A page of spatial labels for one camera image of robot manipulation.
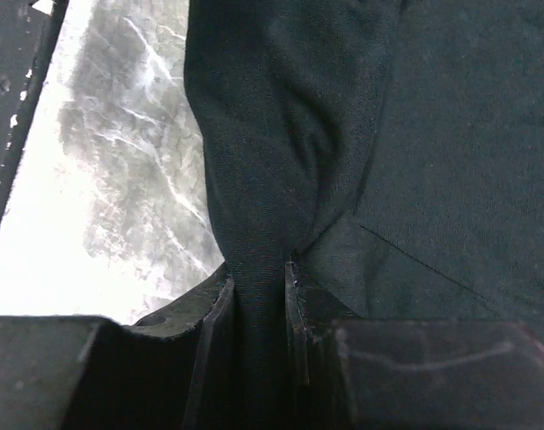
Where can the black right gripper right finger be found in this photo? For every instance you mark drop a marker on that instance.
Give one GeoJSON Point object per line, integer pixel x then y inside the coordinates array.
{"type": "Point", "coordinates": [354, 373]}

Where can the black t shirt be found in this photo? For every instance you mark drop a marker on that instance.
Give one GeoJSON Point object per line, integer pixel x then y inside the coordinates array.
{"type": "Point", "coordinates": [393, 149]}

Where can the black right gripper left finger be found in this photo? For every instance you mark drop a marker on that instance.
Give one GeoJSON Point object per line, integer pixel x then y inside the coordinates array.
{"type": "Point", "coordinates": [171, 370]}

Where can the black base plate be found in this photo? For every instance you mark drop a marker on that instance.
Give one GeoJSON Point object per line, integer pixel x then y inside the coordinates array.
{"type": "Point", "coordinates": [28, 34]}

